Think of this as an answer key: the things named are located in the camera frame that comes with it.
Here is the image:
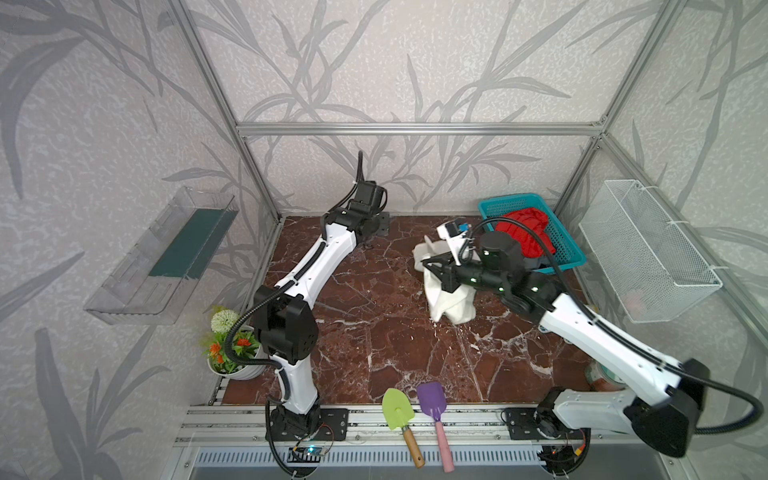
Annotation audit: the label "white printed t-shirt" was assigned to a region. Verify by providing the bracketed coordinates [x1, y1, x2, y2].
[412, 235, 478, 326]

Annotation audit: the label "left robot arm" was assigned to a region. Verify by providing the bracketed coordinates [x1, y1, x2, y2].
[251, 180, 388, 420]

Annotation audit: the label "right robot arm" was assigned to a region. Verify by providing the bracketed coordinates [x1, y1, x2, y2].
[414, 231, 709, 458]

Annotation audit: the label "grey t-shirt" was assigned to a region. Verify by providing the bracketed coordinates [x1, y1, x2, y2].
[524, 256, 552, 270]

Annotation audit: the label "red t-shirt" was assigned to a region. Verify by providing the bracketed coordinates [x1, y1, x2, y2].
[494, 206, 558, 258]

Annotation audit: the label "teal plastic basket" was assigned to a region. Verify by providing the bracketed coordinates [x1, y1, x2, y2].
[478, 193, 587, 271]

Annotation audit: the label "purple toy shovel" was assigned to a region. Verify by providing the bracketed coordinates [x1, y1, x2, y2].
[417, 381, 455, 473]

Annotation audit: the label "green toy shovel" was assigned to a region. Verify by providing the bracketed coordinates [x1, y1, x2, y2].
[382, 388, 425, 468]

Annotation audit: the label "potted artificial flowers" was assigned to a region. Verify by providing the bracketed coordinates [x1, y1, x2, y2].
[201, 306, 266, 381]

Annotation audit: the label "small green circuit board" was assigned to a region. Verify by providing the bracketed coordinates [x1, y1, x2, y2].
[289, 445, 331, 463]

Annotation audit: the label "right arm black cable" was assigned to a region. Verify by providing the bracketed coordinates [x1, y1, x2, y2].
[458, 217, 765, 436]

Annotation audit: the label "aluminium frame crossbar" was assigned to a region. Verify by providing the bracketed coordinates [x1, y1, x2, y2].
[236, 122, 603, 137]

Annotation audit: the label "pink object in wire basket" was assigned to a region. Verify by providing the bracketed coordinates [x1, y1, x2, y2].
[622, 290, 648, 321]

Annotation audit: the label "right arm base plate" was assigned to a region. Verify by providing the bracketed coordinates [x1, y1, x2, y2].
[501, 407, 584, 442]

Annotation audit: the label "white wire mesh basket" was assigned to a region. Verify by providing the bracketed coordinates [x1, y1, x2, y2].
[579, 179, 723, 324]

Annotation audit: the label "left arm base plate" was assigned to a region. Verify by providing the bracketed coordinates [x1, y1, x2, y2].
[267, 406, 349, 442]

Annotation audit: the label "clear plastic wall shelf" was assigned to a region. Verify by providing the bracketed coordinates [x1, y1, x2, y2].
[84, 186, 239, 326]

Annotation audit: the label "aluminium front rail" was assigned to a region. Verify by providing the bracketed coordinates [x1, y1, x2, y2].
[173, 403, 667, 448]

